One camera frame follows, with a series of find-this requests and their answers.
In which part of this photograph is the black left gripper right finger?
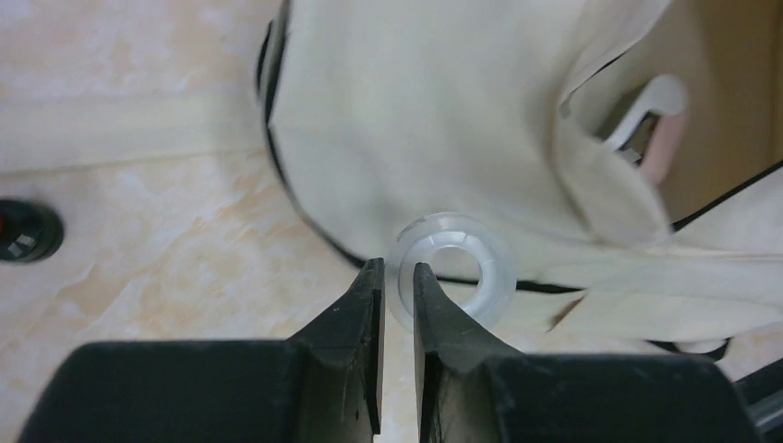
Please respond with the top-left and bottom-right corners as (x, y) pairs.
(413, 263), (762, 442)

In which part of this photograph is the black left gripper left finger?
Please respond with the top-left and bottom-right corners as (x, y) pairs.
(19, 258), (385, 442)

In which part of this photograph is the small round clear cap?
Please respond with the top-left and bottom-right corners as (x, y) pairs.
(385, 212), (517, 332)

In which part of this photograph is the cream canvas backpack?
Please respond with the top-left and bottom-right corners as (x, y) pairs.
(0, 0), (783, 362)

